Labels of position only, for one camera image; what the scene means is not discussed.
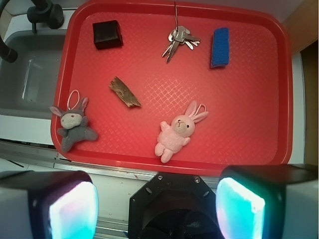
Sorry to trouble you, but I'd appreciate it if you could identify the red plastic tray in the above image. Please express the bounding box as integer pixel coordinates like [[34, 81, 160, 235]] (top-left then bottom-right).
[[54, 0, 293, 176]]

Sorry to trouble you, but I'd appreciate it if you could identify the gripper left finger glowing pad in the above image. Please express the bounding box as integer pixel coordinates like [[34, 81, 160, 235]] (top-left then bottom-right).
[[0, 171, 98, 239]]

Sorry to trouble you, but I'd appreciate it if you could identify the bunch of silver keys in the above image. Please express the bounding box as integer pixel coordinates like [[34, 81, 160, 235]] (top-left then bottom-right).
[[162, 2, 201, 64]]

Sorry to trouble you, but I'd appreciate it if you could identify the grey plush bunny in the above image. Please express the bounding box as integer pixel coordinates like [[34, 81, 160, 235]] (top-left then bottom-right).
[[49, 90, 98, 152]]

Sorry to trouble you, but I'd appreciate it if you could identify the dark brown box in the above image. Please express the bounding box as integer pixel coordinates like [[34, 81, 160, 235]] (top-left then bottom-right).
[[93, 20, 123, 50]]

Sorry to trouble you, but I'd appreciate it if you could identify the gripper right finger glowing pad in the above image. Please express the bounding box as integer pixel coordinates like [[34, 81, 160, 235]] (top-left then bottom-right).
[[216, 164, 319, 239]]

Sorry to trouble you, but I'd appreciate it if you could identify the pink plush bunny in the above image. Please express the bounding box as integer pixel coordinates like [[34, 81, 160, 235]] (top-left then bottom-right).
[[155, 101, 209, 163]]

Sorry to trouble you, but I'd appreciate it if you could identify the blue sponge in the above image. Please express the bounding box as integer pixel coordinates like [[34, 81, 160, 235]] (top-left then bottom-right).
[[211, 27, 230, 68]]

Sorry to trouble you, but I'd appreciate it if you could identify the brown wood chip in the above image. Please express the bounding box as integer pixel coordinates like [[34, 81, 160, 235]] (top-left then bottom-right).
[[109, 76, 141, 108]]

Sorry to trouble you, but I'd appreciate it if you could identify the grey sink basin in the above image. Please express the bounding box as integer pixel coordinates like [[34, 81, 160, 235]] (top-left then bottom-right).
[[0, 29, 66, 120]]

